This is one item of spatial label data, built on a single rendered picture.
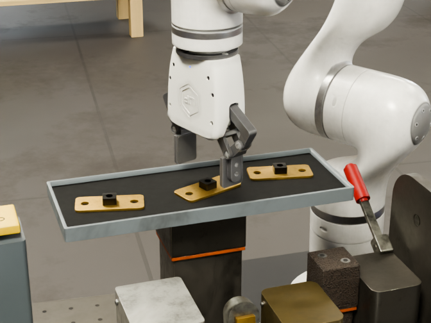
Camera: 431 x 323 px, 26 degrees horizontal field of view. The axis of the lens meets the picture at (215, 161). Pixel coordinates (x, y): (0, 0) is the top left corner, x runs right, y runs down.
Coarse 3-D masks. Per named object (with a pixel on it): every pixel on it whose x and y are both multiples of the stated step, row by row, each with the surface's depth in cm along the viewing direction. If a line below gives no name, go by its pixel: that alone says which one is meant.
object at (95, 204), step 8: (80, 200) 115; (88, 200) 115; (96, 200) 115; (104, 200) 113; (112, 200) 114; (120, 200) 115; (128, 200) 115; (136, 200) 115; (80, 208) 113; (88, 208) 113; (96, 208) 113; (104, 208) 113; (112, 208) 113; (120, 208) 113; (128, 208) 113; (136, 208) 113
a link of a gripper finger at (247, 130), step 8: (232, 104) 110; (232, 112) 110; (240, 112) 110; (232, 120) 110; (240, 120) 109; (248, 120) 109; (240, 128) 109; (248, 128) 108; (240, 136) 110; (248, 136) 108; (248, 144) 110
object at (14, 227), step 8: (0, 208) 114; (8, 208) 114; (0, 216) 112; (8, 216) 112; (16, 216) 112; (0, 224) 110; (8, 224) 110; (16, 224) 110; (0, 232) 109; (8, 232) 110; (16, 232) 110
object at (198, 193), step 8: (216, 176) 122; (200, 184) 118; (208, 184) 117; (216, 184) 118; (240, 184) 119; (176, 192) 117; (184, 192) 117; (192, 192) 117; (200, 192) 117; (208, 192) 117; (216, 192) 117; (192, 200) 115
